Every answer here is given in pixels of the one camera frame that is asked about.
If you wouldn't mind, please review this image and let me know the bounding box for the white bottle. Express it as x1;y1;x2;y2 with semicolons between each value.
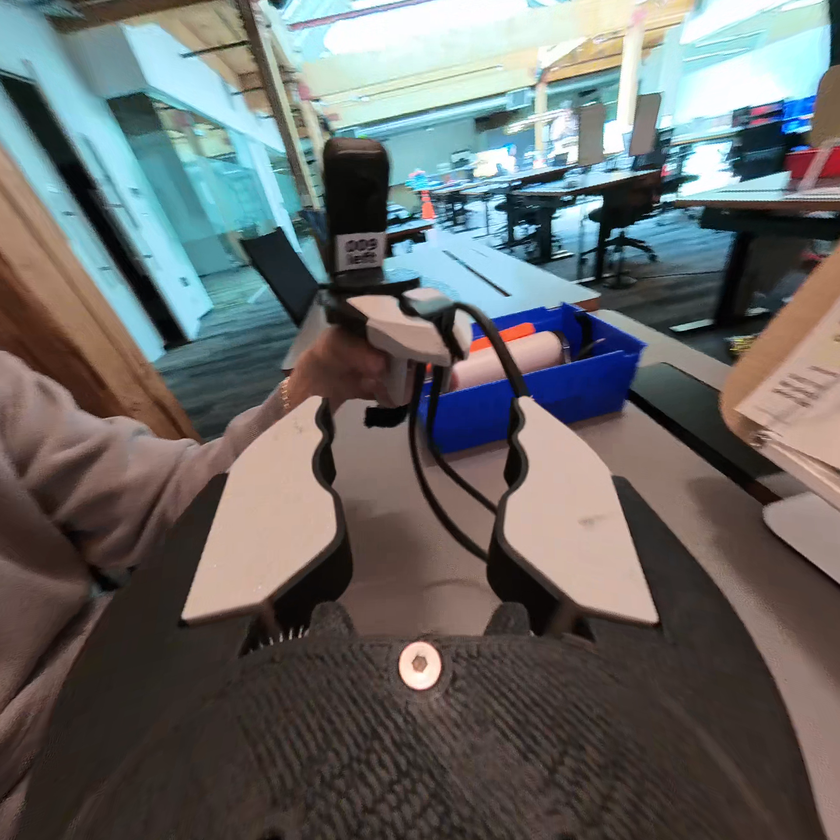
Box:
449;330;572;393

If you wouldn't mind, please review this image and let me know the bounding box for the black cable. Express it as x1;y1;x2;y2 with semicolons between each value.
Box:
406;303;534;567

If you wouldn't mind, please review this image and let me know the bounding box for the grey desk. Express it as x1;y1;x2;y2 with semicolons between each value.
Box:
282;308;840;815

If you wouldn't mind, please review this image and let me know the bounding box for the wooden top desk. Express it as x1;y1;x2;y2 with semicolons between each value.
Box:
675;171;840;332

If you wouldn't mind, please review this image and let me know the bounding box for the blue plastic bin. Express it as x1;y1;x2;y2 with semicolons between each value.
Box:
420;303;647;455

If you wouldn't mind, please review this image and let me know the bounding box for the person's left hand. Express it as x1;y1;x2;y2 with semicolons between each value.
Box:
287;325;389;412

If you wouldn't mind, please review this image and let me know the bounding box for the long wooden desk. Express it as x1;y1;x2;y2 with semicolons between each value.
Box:
512;169;664;263

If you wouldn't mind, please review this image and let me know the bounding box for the white desk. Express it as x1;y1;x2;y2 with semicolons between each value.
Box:
282;233;601;368

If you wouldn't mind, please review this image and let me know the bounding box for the person's left forearm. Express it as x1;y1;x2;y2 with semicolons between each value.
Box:
0;351;293;840

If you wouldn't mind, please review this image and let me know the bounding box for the red plastic bin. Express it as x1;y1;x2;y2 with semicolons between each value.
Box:
784;147;840;181

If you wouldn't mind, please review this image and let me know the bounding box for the orange plastic block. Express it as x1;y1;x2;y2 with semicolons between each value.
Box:
469;323;532;352

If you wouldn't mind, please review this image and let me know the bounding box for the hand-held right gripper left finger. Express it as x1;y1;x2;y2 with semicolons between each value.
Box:
179;395;355;634

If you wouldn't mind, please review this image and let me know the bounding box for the black swivel chair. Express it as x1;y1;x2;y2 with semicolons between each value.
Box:
587;174;659;290

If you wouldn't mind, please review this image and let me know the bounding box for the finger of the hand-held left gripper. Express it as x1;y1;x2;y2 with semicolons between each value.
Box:
346;295;457;368
402;287;475;361

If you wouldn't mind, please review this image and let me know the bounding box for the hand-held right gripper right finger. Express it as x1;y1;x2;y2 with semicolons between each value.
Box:
487;395;660;637

